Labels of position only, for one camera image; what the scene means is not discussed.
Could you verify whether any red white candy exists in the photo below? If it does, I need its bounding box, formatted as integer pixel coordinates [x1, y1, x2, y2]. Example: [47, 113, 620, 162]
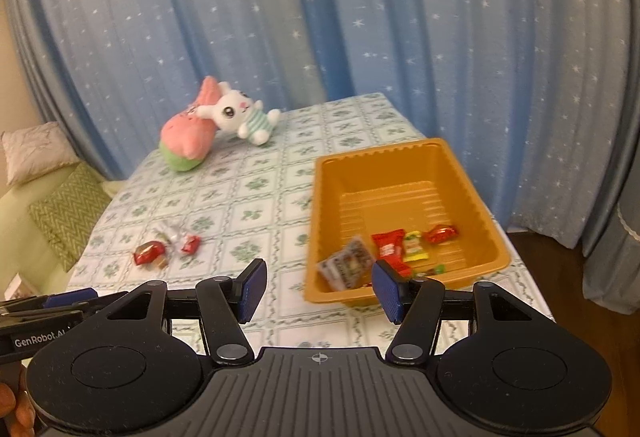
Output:
[175, 233, 203, 256]

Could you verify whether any light green sofa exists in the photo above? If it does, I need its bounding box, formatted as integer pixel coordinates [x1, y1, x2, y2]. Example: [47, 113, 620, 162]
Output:
[0, 162, 128, 303]

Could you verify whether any white rabbit plush toy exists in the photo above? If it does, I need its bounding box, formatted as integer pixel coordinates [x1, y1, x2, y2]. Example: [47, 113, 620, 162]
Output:
[194, 81, 282, 147]

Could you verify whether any pink starfish plush toy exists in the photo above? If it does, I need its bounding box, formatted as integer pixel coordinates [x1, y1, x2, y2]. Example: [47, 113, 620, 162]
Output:
[160, 76, 226, 174]

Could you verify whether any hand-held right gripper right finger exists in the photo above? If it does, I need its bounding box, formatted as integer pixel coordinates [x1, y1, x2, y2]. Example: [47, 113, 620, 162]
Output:
[372, 259, 551, 365]

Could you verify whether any yellow green candy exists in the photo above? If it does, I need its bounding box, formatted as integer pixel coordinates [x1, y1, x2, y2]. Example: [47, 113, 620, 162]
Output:
[402, 230, 431, 264]

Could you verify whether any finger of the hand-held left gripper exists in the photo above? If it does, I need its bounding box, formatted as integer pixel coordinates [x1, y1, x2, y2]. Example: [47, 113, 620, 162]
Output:
[0, 288, 99, 311]
[0, 310, 85, 322]

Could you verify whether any blue star curtain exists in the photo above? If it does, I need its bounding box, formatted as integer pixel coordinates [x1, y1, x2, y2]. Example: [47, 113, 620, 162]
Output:
[0, 0, 640, 248]

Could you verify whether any red foil candy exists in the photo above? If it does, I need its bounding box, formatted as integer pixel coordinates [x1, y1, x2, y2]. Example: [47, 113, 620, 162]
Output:
[422, 223, 460, 246]

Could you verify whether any small red snack packet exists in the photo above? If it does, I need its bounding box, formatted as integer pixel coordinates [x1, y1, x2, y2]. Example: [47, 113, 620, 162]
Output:
[132, 241, 167, 267]

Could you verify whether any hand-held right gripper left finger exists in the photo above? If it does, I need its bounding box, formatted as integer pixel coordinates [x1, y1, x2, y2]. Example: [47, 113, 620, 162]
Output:
[87, 259, 269, 365]

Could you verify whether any orange plastic tray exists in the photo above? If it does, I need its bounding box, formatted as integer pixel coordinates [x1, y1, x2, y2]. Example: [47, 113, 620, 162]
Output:
[304, 138, 512, 309]

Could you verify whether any clear printed snack packet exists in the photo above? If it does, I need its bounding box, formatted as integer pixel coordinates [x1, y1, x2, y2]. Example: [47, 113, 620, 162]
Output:
[317, 237, 376, 292]

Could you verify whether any beige pillow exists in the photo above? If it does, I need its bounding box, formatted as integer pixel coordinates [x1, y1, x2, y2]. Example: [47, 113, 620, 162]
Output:
[0, 121, 82, 188]

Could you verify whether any printed paper box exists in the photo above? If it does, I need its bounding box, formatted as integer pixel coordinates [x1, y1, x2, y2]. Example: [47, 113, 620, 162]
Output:
[2, 272, 39, 301]

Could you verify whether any square red snack packet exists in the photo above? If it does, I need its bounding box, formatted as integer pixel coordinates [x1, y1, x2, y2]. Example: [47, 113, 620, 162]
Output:
[371, 229, 407, 268]

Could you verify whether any green zigzag pillow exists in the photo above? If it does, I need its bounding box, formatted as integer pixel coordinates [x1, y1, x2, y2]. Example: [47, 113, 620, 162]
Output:
[27, 162, 114, 274]

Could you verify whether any person's left hand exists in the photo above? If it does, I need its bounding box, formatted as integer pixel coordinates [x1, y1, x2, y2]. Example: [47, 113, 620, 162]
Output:
[0, 382, 37, 437]

